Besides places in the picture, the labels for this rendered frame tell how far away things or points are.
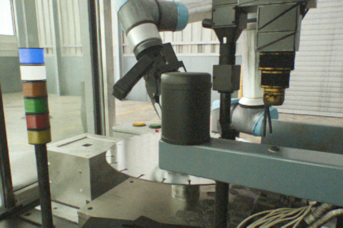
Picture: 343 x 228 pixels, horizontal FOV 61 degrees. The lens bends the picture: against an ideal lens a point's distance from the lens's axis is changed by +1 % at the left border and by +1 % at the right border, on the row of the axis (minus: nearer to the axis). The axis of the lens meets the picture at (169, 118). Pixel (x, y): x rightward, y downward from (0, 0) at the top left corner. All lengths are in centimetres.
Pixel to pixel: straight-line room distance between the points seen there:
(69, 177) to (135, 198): 23
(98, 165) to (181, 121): 49
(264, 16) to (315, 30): 594
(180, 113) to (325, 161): 15
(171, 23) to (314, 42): 574
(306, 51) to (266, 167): 614
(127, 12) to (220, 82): 28
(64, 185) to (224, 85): 50
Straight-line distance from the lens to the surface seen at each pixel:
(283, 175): 31
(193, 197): 62
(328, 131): 71
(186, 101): 31
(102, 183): 80
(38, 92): 62
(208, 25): 63
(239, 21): 56
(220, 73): 56
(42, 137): 64
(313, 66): 642
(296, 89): 645
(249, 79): 106
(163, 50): 68
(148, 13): 71
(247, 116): 108
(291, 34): 50
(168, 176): 48
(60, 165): 82
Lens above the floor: 114
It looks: 12 degrees down
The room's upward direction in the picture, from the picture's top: straight up
